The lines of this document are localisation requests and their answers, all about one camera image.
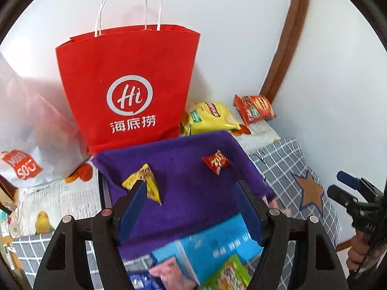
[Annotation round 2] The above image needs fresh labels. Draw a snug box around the brown wooden door frame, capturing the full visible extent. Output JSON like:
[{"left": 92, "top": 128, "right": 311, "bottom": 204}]
[{"left": 259, "top": 0, "right": 313, "bottom": 103}]

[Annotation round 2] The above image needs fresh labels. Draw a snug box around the purple towel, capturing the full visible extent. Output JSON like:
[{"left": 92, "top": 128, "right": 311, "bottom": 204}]
[{"left": 91, "top": 130, "right": 275, "bottom": 260}]

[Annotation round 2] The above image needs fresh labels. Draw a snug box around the pale pink snack packet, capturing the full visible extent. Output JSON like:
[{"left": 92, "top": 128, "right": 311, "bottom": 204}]
[{"left": 148, "top": 257, "right": 200, "bottom": 290}]

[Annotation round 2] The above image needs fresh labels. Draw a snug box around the small yellow snack packet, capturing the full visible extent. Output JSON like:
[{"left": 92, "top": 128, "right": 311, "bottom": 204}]
[{"left": 122, "top": 163, "right": 162, "bottom": 205}]

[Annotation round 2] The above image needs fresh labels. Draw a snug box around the small red snack packet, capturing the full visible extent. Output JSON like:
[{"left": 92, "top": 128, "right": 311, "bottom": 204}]
[{"left": 201, "top": 149, "right": 233, "bottom": 176}]

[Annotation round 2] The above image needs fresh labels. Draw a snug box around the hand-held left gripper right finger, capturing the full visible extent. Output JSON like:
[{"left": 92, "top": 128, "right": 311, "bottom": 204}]
[{"left": 234, "top": 181, "right": 347, "bottom": 290}]

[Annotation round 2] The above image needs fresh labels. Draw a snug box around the grey checked star blanket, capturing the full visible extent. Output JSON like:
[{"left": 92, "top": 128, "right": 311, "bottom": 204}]
[{"left": 12, "top": 138, "right": 343, "bottom": 290}]

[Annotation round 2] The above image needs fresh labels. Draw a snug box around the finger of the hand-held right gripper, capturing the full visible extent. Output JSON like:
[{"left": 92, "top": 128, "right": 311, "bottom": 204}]
[
  {"left": 337, "top": 171, "right": 363, "bottom": 189},
  {"left": 327, "top": 184, "right": 358, "bottom": 208}
]

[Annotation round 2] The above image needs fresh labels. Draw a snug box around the blue tissue pack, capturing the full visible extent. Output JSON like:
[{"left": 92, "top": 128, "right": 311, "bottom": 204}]
[{"left": 151, "top": 213, "right": 263, "bottom": 286}]

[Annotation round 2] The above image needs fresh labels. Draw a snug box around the red paper shopping bag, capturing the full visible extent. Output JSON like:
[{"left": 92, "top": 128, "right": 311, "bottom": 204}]
[{"left": 55, "top": 0, "right": 201, "bottom": 155}]

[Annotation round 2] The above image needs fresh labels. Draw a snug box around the white plastic shopping bag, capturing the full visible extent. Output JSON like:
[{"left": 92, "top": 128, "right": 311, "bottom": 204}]
[{"left": 0, "top": 51, "right": 91, "bottom": 189}]

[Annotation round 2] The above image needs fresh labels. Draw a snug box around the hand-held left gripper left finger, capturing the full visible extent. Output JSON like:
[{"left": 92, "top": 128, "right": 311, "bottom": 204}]
[{"left": 33, "top": 180, "right": 149, "bottom": 290}]

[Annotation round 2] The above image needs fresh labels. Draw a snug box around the person's right hand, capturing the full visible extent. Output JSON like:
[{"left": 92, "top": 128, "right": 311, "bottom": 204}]
[{"left": 347, "top": 230, "right": 375, "bottom": 271}]

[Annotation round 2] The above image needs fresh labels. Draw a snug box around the orange potato chips bag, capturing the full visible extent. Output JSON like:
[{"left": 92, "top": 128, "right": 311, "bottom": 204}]
[{"left": 234, "top": 94, "right": 277, "bottom": 126}]

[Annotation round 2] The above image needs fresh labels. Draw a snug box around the blue white snack packet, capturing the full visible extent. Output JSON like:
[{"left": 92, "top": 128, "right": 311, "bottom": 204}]
[{"left": 128, "top": 270, "right": 164, "bottom": 290}]

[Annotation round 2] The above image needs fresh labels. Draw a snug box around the green yellow snack packet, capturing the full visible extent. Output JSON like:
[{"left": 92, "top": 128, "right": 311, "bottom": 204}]
[{"left": 202, "top": 255, "right": 253, "bottom": 290}]

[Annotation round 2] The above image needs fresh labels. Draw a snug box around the yellow potato chips bag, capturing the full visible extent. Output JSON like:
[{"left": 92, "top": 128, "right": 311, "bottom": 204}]
[{"left": 181, "top": 102, "right": 241, "bottom": 136}]

